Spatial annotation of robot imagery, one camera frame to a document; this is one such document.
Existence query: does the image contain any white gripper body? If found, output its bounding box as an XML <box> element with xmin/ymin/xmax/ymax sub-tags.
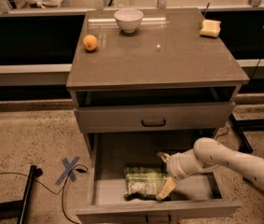
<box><xmin>166</xmin><ymin>149</ymin><xmax>203</xmax><ymax>180</ymax></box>

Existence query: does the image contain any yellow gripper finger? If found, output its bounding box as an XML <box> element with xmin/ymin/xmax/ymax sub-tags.
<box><xmin>157</xmin><ymin>152</ymin><xmax>170</xmax><ymax>163</ymax></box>
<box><xmin>156</xmin><ymin>177</ymin><xmax>177</xmax><ymax>201</ymax></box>

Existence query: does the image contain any green jalapeno chip bag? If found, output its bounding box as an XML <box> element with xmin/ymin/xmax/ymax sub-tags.
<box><xmin>124</xmin><ymin>166</ymin><xmax>165</xmax><ymax>200</ymax></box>

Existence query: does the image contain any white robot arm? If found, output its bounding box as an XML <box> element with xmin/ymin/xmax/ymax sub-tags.
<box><xmin>157</xmin><ymin>137</ymin><xmax>264</xmax><ymax>200</ymax></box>

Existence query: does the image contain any open bottom drawer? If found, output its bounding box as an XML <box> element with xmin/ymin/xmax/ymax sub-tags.
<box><xmin>76</xmin><ymin>131</ymin><xmax>241</xmax><ymax>224</ymax></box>

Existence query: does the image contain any grey drawer cabinet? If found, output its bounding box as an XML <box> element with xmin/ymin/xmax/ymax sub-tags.
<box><xmin>65</xmin><ymin>7</ymin><xmax>250</xmax><ymax>224</ymax></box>

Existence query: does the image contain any closed upper drawer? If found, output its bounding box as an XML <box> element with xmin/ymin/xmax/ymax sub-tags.
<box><xmin>74</xmin><ymin>102</ymin><xmax>235</xmax><ymax>133</ymax></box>

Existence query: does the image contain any black stand leg right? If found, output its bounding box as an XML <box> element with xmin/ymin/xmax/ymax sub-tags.
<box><xmin>229</xmin><ymin>114</ymin><xmax>264</xmax><ymax>153</ymax></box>

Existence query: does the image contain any black stand leg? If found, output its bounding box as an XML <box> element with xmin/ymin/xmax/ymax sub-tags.
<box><xmin>229</xmin><ymin>114</ymin><xmax>264</xmax><ymax>153</ymax></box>
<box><xmin>0</xmin><ymin>165</ymin><xmax>42</xmax><ymax>224</ymax></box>

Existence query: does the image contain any blue tape cross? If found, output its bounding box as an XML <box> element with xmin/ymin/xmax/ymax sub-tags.
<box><xmin>55</xmin><ymin>156</ymin><xmax>79</xmax><ymax>185</ymax></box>

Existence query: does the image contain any yellow sponge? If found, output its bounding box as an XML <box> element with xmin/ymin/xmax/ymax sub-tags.
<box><xmin>200</xmin><ymin>20</ymin><xmax>221</xmax><ymax>38</ymax></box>

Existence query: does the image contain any orange fruit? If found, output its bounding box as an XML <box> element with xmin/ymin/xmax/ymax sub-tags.
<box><xmin>82</xmin><ymin>35</ymin><xmax>98</xmax><ymax>51</ymax></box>

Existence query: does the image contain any white bowl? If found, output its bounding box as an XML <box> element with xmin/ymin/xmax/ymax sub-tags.
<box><xmin>114</xmin><ymin>8</ymin><xmax>144</xmax><ymax>33</ymax></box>

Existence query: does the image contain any black stand leg left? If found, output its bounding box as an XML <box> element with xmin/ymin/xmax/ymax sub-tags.
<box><xmin>0</xmin><ymin>165</ymin><xmax>42</xmax><ymax>224</ymax></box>

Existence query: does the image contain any black floor cable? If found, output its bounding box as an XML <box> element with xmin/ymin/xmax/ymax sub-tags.
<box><xmin>0</xmin><ymin>161</ymin><xmax>90</xmax><ymax>224</ymax></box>

